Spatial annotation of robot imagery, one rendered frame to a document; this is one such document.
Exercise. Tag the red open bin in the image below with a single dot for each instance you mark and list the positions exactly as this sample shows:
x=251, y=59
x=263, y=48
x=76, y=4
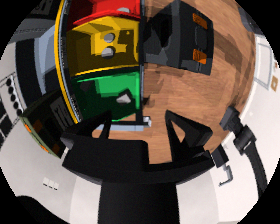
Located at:
x=83, y=8

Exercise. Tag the yellow thin bar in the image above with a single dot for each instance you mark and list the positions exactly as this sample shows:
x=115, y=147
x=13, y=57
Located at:
x=57, y=60

